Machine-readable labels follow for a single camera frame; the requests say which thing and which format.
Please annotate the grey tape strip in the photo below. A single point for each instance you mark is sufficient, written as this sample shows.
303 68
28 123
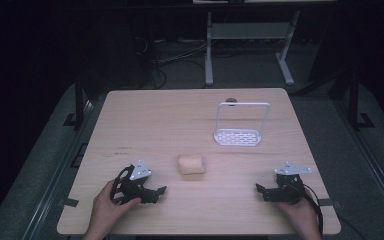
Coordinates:
68 202
330 202

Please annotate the black metal stand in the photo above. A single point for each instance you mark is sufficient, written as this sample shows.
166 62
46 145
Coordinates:
79 100
354 100

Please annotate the grey metal desk frame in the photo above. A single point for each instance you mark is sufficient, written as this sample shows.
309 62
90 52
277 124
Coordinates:
246 30

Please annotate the white metal sponge rack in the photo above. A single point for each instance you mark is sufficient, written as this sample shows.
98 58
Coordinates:
237 137

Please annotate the beige sponge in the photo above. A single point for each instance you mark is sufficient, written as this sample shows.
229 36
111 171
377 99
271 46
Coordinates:
191 164

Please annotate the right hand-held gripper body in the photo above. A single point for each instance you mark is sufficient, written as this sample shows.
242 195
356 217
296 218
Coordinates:
290 186

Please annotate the person's right hand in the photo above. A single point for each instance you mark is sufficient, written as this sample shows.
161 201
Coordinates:
300 215

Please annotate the person's left hand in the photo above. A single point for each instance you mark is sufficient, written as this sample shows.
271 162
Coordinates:
108 208

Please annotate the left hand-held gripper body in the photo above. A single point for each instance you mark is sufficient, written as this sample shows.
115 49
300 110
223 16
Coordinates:
136 176

